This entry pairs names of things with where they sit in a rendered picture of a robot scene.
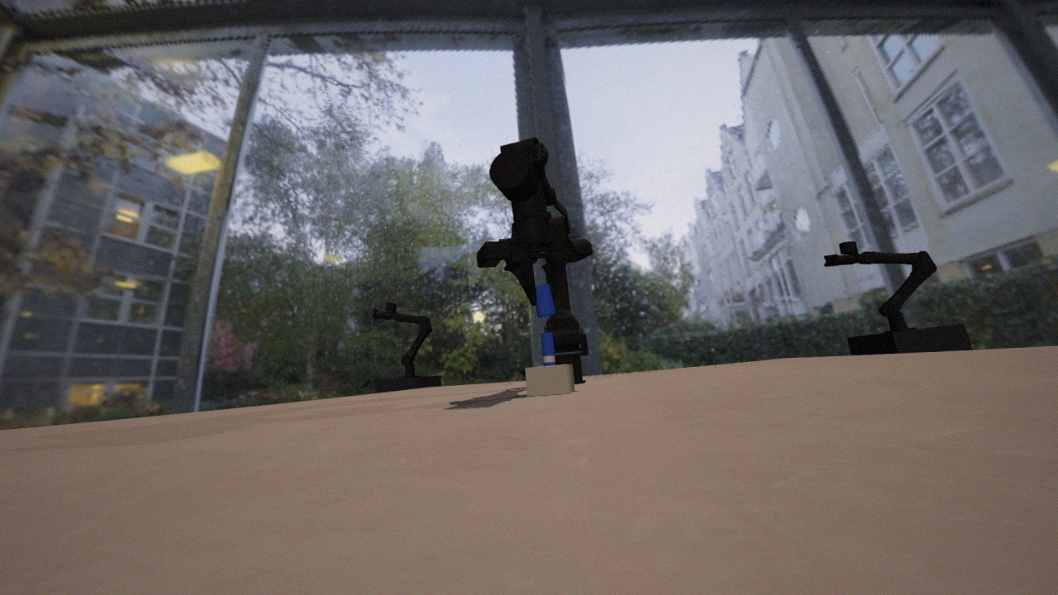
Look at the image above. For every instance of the beige square block with hole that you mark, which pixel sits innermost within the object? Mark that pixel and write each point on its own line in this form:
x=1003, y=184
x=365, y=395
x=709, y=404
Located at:
x=550, y=380

